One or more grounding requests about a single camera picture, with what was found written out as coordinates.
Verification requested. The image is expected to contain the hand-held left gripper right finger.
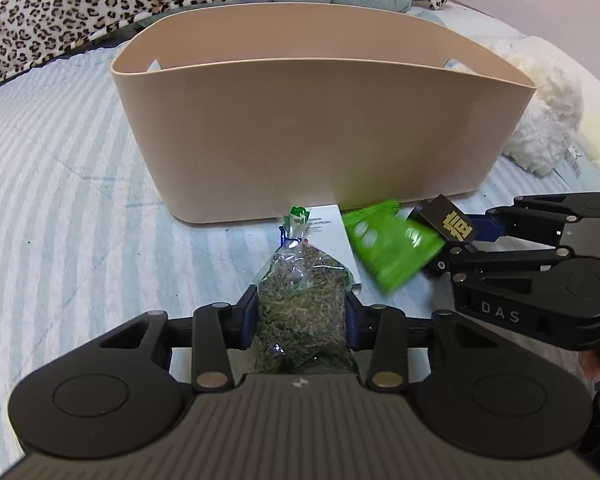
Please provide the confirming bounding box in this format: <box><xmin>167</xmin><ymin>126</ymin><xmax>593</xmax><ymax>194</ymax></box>
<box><xmin>344</xmin><ymin>290</ymin><xmax>503</xmax><ymax>392</ymax></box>

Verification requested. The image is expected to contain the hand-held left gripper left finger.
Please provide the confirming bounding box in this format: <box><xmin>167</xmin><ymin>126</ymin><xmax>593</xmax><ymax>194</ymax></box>
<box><xmin>97</xmin><ymin>287</ymin><xmax>259</xmax><ymax>393</ymax></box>

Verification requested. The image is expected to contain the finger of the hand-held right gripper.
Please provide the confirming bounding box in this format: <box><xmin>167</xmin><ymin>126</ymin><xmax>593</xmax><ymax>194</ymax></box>
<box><xmin>466</xmin><ymin>194</ymin><xmax>583</xmax><ymax>243</ymax></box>
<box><xmin>431</xmin><ymin>239</ymin><xmax>575</xmax><ymax>287</ymax></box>

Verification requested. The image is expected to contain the clear bag of dried herbs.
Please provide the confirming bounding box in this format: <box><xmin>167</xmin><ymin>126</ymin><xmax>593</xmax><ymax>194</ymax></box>
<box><xmin>251</xmin><ymin>205</ymin><xmax>357</xmax><ymax>376</ymax></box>

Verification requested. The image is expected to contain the black packet with gold print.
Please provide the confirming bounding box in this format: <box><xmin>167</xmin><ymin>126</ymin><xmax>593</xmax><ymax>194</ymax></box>
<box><xmin>414</xmin><ymin>194</ymin><xmax>481</xmax><ymax>245</ymax></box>

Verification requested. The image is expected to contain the green snack packet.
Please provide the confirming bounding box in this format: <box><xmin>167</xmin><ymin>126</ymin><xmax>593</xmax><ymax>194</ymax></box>
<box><xmin>341</xmin><ymin>199</ymin><xmax>447</xmax><ymax>293</ymax></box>

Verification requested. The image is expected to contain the beige plastic basket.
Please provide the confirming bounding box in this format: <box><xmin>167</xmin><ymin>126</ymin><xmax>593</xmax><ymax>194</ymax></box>
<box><xmin>111</xmin><ymin>2</ymin><xmax>537</xmax><ymax>226</ymax></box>

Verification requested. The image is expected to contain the person's right hand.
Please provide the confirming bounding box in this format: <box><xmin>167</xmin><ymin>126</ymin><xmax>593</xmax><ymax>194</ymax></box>
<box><xmin>577</xmin><ymin>337</ymin><xmax>600</xmax><ymax>386</ymax></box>

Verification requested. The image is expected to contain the white paper card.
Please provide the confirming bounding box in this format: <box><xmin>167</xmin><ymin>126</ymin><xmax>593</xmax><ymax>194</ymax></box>
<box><xmin>279</xmin><ymin>204</ymin><xmax>364</xmax><ymax>297</ymax></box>

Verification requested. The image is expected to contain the white plush toy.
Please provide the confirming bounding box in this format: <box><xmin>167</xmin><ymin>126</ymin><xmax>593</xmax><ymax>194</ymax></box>
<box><xmin>472</xmin><ymin>35</ymin><xmax>587</xmax><ymax>178</ymax></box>

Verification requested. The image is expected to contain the striped light blue bedsheet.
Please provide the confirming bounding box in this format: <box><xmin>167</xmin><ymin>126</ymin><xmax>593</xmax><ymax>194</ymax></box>
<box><xmin>0</xmin><ymin>0</ymin><xmax>600</xmax><ymax>441</ymax></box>

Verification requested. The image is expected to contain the leopard print blanket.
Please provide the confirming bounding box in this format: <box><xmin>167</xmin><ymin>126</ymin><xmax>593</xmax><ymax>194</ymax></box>
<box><xmin>0</xmin><ymin>0</ymin><xmax>457</xmax><ymax>92</ymax></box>

